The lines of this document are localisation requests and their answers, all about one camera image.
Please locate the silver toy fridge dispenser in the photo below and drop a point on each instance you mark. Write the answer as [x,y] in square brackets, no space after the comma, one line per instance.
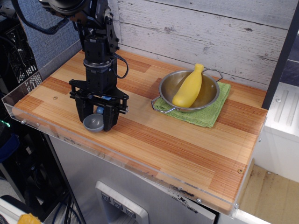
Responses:
[118,208]

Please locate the yellow toy banana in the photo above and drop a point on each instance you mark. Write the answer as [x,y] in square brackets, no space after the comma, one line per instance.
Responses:
[190,88]

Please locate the green folded cloth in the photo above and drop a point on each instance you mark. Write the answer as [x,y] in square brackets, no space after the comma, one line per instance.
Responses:
[205,117]

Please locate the steel bowl with handles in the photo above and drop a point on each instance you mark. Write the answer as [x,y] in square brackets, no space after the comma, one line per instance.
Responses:
[207,96]

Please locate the right dark grey post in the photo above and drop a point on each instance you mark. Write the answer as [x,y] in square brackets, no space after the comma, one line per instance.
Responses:
[284,54]

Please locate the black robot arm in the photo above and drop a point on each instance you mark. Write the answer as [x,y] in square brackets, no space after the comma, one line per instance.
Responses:
[94,21]

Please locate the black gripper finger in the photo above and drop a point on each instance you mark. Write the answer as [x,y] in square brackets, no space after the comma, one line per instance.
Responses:
[110,117]
[84,108]

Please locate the blue and grey scoop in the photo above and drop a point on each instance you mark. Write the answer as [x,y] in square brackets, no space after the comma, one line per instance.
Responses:
[94,122]

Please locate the white appliance at right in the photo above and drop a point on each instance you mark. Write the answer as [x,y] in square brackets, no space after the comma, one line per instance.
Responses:
[277,148]

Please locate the clear acrylic table guard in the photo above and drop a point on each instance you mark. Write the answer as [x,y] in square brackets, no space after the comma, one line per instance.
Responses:
[169,167]

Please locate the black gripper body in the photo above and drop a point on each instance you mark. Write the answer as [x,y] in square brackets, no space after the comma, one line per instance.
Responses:
[101,80]

